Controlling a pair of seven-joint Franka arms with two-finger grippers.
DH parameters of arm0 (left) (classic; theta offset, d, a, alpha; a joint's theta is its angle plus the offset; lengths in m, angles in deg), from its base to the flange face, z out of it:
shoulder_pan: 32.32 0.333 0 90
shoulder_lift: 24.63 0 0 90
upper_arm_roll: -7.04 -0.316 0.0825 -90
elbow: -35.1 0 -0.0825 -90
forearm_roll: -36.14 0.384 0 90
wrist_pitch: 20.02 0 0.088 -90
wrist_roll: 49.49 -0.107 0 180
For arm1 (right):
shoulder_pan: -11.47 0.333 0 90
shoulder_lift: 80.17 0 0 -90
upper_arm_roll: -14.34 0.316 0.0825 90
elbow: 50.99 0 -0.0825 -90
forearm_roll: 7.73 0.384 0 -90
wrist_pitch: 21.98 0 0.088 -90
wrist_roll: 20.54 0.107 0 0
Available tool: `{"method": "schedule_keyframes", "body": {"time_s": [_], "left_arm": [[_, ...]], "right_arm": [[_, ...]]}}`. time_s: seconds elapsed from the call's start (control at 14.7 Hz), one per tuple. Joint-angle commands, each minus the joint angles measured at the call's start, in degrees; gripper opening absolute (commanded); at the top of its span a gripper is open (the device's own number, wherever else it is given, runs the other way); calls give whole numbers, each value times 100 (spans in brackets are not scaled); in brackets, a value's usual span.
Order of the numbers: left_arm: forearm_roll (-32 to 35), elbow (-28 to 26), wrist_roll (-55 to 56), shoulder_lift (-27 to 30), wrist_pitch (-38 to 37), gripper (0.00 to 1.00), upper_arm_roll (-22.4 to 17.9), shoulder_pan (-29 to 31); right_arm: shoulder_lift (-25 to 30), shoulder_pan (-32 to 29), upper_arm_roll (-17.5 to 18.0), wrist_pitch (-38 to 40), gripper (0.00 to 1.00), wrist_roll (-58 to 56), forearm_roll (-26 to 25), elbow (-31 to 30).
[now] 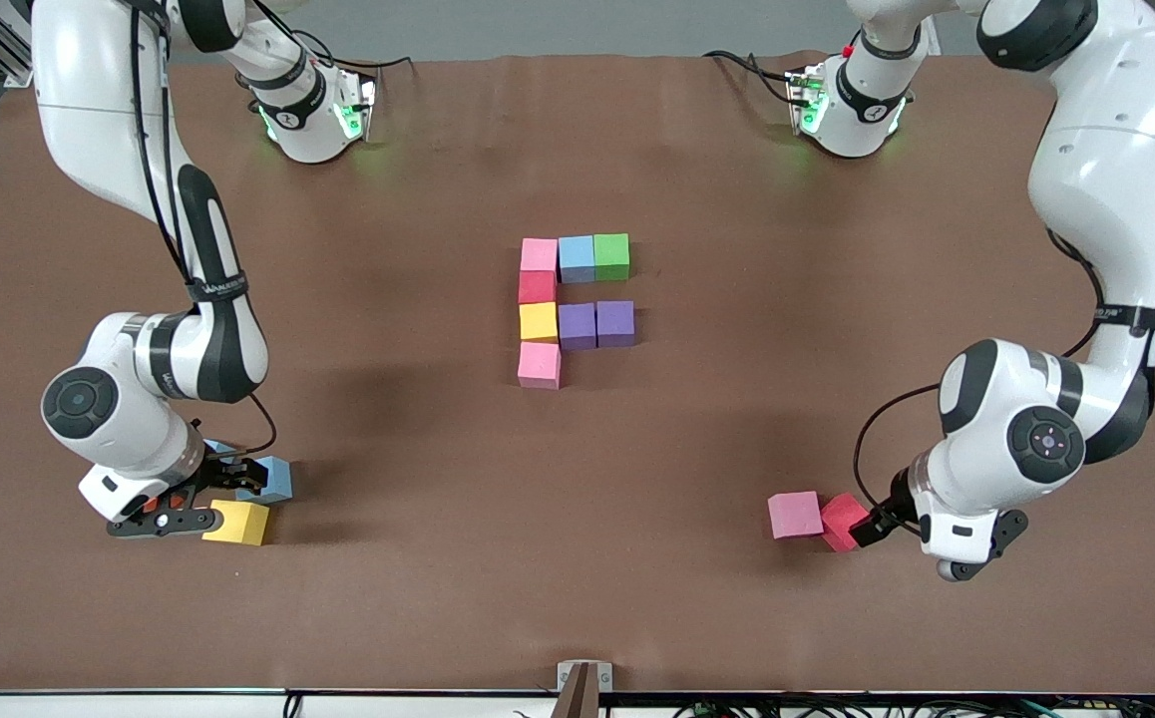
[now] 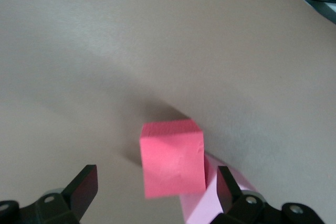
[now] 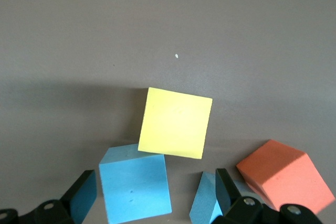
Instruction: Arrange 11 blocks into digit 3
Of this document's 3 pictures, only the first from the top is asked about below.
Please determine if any yellow foam block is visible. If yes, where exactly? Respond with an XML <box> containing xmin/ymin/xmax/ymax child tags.
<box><xmin>201</xmin><ymin>500</ymin><xmax>270</xmax><ymax>546</ymax></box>
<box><xmin>520</xmin><ymin>302</ymin><xmax>561</xmax><ymax>343</ymax></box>

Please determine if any purple foam block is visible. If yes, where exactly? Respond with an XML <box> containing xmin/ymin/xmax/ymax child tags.
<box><xmin>596</xmin><ymin>300</ymin><xmax>636</xmax><ymax>349</ymax></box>
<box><xmin>558</xmin><ymin>302</ymin><xmax>599</xmax><ymax>351</ymax></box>

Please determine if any green foam block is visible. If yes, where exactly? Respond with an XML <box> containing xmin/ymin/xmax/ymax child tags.
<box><xmin>593</xmin><ymin>233</ymin><xmax>631</xmax><ymax>282</ymax></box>

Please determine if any table cover mat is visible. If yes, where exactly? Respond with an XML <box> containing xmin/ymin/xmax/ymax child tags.
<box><xmin>0</xmin><ymin>52</ymin><xmax>1155</xmax><ymax>696</ymax></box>

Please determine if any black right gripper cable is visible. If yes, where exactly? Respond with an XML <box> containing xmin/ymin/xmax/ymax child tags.
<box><xmin>208</xmin><ymin>392</ymin><xmax>279</xmax><ymax>462</ymax></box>

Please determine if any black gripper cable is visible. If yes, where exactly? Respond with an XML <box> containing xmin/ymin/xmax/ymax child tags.
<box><xmin>208</xmin><ymin>392</ymin><xmax>279</xmax><ymax>462</ymax></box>
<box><xmin>854</xmin><ymin>384</ymin><xmax>943</xmax><ymax>512</ymax></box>

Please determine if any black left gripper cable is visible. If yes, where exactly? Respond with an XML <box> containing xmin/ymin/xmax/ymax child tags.
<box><xmin>854</xmin><ymin>384</ymin><xmax>943</xmax><ymax>512</ymax></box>

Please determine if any grey metal bracket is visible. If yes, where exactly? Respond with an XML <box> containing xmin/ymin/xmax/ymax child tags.
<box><xmin>553</xmin><ymin>660</ymin><xmax>613</xmax><ymax>718</ymax></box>

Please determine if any black right arm base cable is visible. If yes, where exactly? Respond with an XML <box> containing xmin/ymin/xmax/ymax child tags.
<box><xmin>323</xmin><ymin>55</ymin><xmax>414</xmax><ymax>76</ymax></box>

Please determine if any black arm base cable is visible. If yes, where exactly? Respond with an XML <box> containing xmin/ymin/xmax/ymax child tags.
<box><xmin>702</xmin><ymin>48</ymin><xmax>798</xmax><ymax>106</ymax></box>
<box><xmin>323</xmin><ymin>55</ymin><xmax>414</xmax><ymax>76</ymax></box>

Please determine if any black left arm base cable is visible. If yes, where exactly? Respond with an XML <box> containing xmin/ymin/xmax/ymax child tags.
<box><xmin>702</xmin><ymin>48</ymin><xmax>798</xmax><ymax>106</ymax></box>

